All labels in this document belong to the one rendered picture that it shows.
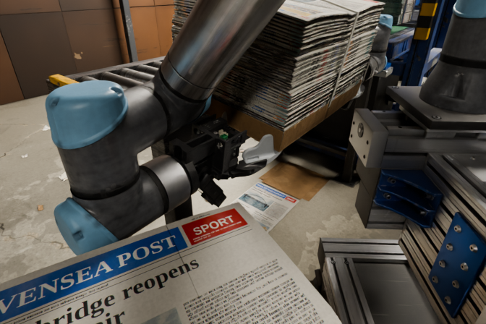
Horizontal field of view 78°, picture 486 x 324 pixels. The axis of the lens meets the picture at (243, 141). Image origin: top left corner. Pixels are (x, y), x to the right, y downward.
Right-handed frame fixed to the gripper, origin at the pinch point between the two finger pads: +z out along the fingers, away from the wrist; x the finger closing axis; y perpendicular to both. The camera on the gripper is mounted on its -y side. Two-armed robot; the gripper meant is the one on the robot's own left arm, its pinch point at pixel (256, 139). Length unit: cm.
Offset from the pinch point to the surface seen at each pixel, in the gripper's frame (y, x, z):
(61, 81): -4, 55, -12
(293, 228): -80, 7, 58
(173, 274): 7.7, -14.6, -32.5
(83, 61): -100, 316, 110
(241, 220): 7.5, -14.8, -23.7
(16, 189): -101, 145, -16
